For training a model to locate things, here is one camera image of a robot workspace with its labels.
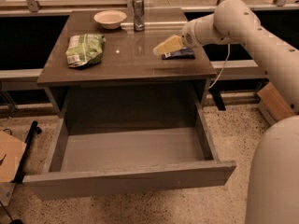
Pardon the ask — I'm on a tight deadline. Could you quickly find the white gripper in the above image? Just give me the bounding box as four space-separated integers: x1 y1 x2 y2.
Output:
153 19 206 56

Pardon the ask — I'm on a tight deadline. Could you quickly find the blue rxbar blueberry bar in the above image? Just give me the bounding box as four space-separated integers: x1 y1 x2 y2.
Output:
162 48 195 60

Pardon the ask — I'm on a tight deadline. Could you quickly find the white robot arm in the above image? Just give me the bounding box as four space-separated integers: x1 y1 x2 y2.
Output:
153 0 299 224

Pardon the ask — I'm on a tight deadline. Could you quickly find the grey cabinet with glossy top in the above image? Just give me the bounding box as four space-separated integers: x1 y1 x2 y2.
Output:
37 8 216 110

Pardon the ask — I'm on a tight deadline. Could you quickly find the open grey top drawer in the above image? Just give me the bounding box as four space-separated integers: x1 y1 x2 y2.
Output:
21 87 237 202

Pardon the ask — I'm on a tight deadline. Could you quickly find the silver metal can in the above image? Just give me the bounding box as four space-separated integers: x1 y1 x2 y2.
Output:
132 0 145 31

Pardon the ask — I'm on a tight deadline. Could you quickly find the white paper bowl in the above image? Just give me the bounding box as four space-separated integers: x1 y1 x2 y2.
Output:
93 10 127 30

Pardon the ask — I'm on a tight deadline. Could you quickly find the green chip bag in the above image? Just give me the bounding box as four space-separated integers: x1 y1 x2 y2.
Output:
65 34 106 68

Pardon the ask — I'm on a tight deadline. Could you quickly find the cardboard box right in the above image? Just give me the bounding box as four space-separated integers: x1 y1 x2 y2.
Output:
257 82 295 125

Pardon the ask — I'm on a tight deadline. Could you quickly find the cardboard sheet left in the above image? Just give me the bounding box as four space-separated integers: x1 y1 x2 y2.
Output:
0 132 26 182

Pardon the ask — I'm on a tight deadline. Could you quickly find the black metal stand leg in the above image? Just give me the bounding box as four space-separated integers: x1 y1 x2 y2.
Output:
12 120 42 184

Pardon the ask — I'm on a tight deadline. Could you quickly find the white power cable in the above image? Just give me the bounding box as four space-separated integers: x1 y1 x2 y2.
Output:
207 43 232 91

